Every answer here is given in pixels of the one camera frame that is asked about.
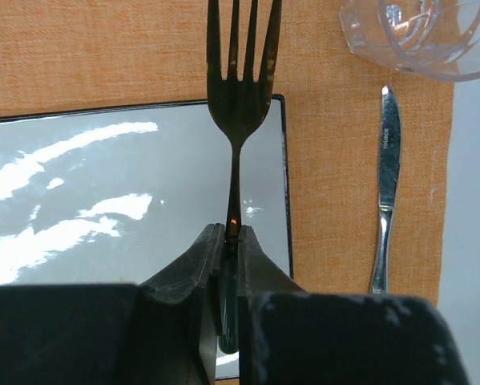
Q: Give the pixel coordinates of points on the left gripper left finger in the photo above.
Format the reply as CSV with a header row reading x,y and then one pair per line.
x,y
162,331

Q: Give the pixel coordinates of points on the silver knife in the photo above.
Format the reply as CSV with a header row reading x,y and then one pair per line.
x,y
388,175

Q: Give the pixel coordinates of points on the green handled utensil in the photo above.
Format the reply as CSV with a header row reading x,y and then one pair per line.
x,y
238,107

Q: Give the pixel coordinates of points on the orange cloth placemat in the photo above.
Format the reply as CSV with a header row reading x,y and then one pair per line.
x,y
63,55

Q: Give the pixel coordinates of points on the white square plate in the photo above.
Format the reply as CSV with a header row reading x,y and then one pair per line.
x,y
112,195

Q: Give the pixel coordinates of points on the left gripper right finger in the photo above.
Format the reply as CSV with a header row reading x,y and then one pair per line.
x,y
290,336

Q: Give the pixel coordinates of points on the clear plastic cup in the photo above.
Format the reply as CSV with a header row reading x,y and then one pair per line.
x,y
436,39

